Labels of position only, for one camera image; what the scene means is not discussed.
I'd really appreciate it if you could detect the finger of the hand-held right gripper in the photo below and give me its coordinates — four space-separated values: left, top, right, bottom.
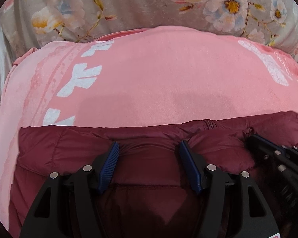
245 134 298 171
259 152 298 216

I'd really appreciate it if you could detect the pink fleece blanket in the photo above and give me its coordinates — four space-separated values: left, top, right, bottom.
0 25 298 231

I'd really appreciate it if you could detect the maroon puffer jacket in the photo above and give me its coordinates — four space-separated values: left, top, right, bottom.
9 111 298 238

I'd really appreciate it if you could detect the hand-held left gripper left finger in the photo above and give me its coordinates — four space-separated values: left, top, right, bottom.
19 141 120 238

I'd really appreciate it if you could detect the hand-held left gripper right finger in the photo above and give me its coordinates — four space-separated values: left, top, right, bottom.
178 140 280 238

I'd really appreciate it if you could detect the grey floral quilt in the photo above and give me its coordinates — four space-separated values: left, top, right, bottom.
1 0 298 67

